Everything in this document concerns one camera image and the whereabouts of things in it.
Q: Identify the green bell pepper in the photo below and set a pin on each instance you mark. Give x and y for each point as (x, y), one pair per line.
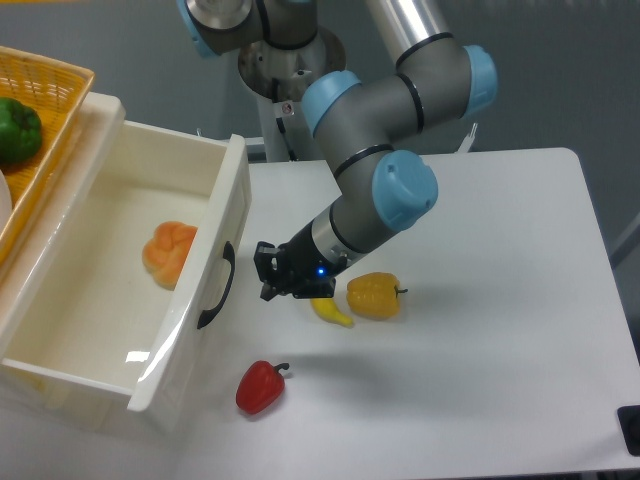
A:
(21, 131)

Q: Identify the yellow banana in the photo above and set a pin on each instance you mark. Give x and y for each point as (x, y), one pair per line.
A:
(327, 310)

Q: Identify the orange bread roll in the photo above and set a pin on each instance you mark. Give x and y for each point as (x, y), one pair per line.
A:
(165, 254)

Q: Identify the yellow woven basket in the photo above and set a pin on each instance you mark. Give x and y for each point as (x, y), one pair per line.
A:
(56, 91)

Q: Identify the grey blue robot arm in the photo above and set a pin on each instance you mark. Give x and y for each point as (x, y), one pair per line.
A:
(383, 190)

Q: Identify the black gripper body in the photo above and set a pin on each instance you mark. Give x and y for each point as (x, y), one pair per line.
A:
(308, 274)

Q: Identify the white drawer cabinet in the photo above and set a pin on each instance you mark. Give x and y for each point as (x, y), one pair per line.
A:
(97, 125)

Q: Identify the yellow bell pepper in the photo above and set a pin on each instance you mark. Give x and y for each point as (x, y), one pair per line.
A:
(375, 295)

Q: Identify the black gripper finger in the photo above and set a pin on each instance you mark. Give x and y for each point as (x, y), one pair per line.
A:
(276, 287)
(267, 261)

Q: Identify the red bell pepper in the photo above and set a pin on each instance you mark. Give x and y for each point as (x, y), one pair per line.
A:
(261, 385)

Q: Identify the black device at table edge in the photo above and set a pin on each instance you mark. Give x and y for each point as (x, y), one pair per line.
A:
(629, 421)

